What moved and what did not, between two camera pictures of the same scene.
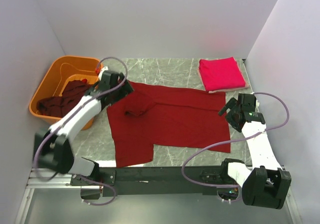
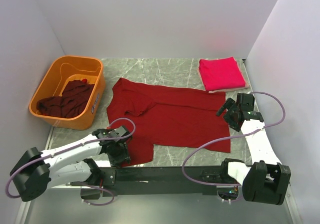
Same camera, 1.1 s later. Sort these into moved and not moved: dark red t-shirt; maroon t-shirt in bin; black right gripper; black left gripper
Moved: black left gripper
Not moved: black right gripper; dark red t-shirt; maroon t-shirt in bin
